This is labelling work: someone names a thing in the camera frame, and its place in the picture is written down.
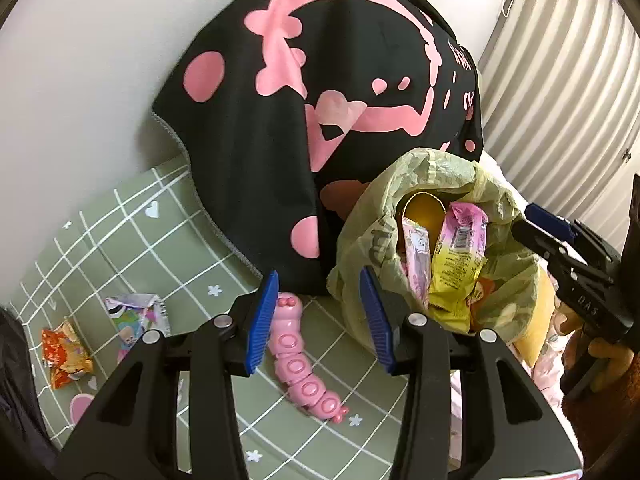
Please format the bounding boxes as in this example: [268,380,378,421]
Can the purple yellow snack wrapper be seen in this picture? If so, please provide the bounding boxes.
[427,201,488,336]

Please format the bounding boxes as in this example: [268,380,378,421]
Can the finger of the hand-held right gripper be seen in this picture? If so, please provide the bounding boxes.
[525,202,576,243]
[511,217,566,263]

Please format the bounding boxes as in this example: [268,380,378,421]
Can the black pink printed cloth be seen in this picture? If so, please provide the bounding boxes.
[150,0,486,296]

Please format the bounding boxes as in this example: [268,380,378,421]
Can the orange candy wrapper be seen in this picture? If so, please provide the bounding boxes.
[41,316,95,390]

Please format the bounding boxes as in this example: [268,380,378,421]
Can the yellow plush pillow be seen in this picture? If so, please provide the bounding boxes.
[512,270,558,366]

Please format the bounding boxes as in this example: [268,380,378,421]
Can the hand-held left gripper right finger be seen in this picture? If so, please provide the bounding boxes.
[359,266,584,480]

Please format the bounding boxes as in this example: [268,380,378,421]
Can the pink caterpillar toy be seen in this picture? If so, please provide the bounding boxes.
[265,294,351,423]

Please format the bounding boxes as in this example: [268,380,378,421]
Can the striped curtain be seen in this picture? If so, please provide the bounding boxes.
[477,0,640,241]

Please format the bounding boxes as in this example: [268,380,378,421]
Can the cartoon printed packet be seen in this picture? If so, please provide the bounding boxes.
[104,291,173,361]

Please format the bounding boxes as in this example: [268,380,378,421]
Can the green grid mat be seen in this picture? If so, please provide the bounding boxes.
[7,152,453,480]

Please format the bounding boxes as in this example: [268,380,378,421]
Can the instant noodle bowl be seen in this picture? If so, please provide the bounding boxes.
[400,191,448,233]

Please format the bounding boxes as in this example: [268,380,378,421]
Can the yellow-green plastic bag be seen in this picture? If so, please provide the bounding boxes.
[326,147,556,348]

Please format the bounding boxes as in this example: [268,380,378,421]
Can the dark cloth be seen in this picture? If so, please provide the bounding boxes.
[0,305,56,471]

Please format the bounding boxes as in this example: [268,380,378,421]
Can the pink cartoon wrapper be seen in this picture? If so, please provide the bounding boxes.
[401,217,432,308]

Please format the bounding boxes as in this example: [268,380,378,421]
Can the person's right hand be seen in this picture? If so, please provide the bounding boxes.
[564,332,637,394]

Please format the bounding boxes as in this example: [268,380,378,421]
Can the person's right forearm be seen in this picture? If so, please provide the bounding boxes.
[562,350,640,466]

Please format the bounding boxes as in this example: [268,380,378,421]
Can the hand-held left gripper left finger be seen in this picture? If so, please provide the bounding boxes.
[50,269,280,480]

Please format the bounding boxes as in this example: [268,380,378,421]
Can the orange snack wrapper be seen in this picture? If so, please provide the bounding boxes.
[470,277,501,321]

